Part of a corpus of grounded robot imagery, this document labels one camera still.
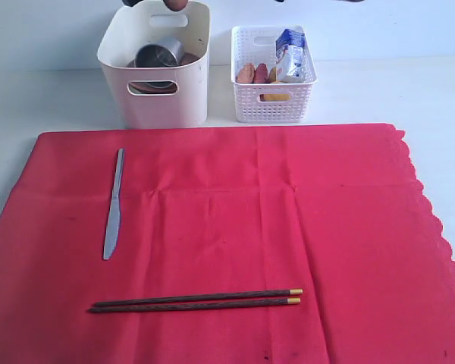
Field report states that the blue white milk carton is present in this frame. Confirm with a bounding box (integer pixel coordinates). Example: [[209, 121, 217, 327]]
[[275, 28, 306, 83]]

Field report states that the red table cloth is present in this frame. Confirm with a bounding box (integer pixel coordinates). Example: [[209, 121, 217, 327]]
[[0, 124, 455, 363]]

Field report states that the fried chicken nugget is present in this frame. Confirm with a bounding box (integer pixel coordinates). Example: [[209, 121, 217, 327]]
[[236, 63, 256, 84]]

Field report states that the cream plastic bin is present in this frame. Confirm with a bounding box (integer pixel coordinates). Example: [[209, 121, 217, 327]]
[[97, 1, 211, 129]]

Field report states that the brown wooden plate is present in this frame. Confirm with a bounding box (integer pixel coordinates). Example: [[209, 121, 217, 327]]
[[128, 52, 199, 94]]

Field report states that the white perforated basket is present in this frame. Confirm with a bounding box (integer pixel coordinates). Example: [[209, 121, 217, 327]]
[[231, 25, 317, 124]]

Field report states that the yellow cheese wedge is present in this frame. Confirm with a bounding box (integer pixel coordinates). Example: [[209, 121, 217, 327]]
[[268, 67, 282, 83]]

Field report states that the steel table knife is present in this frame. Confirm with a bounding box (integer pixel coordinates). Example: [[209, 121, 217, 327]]
[[102, 149, 124, 260]]

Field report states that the stainless steel cup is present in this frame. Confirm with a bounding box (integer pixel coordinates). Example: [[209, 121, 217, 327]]
[[133, 36, 185, 68]]

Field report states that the brown wooden spoon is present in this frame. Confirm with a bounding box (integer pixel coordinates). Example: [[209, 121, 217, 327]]
[[164, 0, 188, 11]]

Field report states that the yellow lemon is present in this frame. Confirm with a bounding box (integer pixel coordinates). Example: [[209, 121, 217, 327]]
[[260, 93, 290, 102]]

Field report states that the dark wooden chopstick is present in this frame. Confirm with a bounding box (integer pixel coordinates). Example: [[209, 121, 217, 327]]
[[87, 297, 301, 314], [92, 289, 303, 308]]

